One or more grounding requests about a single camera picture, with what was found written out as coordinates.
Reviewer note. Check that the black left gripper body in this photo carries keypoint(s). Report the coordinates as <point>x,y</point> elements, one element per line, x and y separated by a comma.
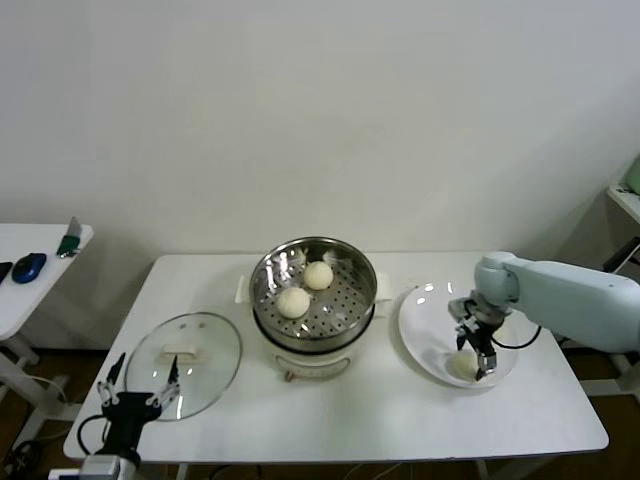
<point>125,425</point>

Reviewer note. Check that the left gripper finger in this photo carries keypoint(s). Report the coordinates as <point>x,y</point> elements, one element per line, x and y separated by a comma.
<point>173,369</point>
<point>118,367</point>

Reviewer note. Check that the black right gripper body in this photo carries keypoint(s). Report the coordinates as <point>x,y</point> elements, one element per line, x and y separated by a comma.
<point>480,335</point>

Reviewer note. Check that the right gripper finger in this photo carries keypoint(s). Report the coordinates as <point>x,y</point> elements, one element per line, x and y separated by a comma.
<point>459,339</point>
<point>487,364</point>

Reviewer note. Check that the round glass pot lid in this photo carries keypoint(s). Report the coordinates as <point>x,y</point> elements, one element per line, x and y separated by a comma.
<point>215,350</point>

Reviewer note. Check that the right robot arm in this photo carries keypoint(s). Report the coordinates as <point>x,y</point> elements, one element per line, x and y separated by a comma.
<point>575,300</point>

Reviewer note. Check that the perforated steel steamer basket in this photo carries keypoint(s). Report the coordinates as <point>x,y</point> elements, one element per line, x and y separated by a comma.
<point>345,310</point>

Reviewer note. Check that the white round plate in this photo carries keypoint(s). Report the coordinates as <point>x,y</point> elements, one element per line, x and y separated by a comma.
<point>425,325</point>

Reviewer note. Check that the white side table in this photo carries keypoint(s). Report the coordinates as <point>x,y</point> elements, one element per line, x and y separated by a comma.
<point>35,310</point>

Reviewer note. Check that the blue computer mouse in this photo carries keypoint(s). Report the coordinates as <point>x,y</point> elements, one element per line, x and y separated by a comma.
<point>29,267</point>

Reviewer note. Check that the green utility knife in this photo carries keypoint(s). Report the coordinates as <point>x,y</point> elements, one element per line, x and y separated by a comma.
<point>70,242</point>

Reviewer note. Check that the white electric cooker pot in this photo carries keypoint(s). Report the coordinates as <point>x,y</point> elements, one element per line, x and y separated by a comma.
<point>310,367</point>

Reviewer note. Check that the black flat device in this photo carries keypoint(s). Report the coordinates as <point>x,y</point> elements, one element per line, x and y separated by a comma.
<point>4,272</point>

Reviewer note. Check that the black power adapter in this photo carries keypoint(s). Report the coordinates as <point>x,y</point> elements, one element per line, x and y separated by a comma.
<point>622,252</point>

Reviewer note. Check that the mint green appliance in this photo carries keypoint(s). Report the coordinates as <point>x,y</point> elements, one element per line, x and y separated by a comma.
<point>634,175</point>

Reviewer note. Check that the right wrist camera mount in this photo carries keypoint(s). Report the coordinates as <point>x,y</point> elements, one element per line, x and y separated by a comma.
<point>459,307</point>

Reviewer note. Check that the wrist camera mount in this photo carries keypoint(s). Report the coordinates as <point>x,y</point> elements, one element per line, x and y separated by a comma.
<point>459,307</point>
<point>102,467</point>

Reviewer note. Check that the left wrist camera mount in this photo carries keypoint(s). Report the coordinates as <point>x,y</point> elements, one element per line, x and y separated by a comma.
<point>102,467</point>

